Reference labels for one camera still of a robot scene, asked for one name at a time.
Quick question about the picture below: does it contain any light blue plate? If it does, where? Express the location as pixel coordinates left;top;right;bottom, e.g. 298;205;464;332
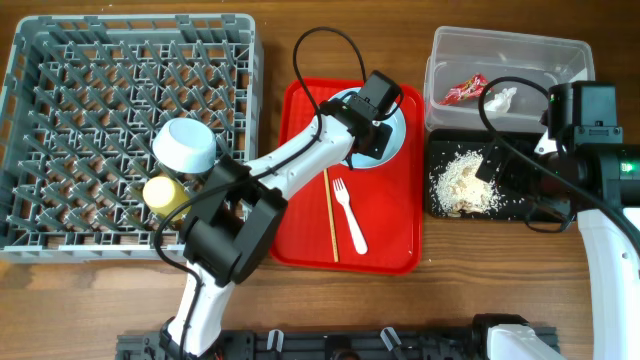
351;110;406;169

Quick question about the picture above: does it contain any wooden chopstick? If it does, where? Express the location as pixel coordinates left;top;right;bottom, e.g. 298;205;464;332
323;169;340;263

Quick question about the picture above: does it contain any white plastic fork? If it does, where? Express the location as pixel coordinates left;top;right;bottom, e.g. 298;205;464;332
332;178;368;255

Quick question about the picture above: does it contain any food scraps pile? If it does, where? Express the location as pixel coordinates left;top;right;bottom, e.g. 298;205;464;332
429;151;502;217

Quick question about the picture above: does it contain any white napkin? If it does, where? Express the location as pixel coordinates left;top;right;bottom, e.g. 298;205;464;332
484;87;517;113

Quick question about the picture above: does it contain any red snack wrapper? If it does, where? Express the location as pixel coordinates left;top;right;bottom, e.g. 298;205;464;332
439;73;489;106

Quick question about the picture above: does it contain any light green bowl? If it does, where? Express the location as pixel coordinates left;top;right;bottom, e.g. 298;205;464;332
152;118;216;174

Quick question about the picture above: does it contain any yellow plastic cup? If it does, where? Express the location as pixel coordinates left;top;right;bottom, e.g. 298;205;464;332
142;176;189;220

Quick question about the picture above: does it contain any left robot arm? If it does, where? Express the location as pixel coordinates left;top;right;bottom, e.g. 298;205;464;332
160;71;404;359

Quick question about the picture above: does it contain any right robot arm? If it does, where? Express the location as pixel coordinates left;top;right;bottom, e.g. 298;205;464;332
476;81;639;359

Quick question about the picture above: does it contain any grey dishwasher rack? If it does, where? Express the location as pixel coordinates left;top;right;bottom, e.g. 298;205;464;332
1;13;264;264

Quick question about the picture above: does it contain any black plastic tray bin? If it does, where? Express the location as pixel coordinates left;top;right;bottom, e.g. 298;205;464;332
423;129;561;224

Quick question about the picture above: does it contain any red plastic tray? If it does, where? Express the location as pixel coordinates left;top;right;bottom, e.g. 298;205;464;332
270;85;425;275

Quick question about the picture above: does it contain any clear plastic bin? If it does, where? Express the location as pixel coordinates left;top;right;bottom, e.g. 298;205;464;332
423;26;595;131

